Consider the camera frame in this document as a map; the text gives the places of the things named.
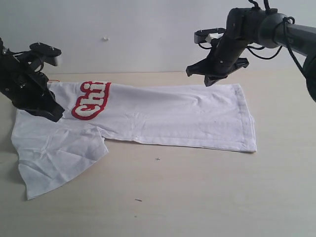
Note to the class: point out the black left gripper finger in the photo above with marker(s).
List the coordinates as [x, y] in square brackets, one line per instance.
[46, 106]

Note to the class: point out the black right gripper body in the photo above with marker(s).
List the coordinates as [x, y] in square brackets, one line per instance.
[224, 57]

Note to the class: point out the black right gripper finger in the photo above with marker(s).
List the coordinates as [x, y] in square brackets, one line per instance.
[212, 77]
[203, 67]

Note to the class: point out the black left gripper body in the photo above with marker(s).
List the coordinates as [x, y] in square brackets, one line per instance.
[22, 81]

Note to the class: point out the white t-shirt red lettering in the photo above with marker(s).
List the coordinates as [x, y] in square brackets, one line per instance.
[53, 153]

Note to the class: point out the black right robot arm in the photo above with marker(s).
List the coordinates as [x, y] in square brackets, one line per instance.
[266, 28]

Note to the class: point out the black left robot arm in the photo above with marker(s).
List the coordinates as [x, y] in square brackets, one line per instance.
[2, 49]

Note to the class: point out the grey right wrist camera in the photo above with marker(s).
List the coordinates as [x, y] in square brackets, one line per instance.
[206, 36]

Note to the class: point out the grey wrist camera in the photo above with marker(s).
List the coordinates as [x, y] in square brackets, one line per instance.
[50, 54]
[206, 36]

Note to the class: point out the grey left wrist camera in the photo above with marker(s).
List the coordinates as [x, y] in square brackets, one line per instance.
[50, 54]

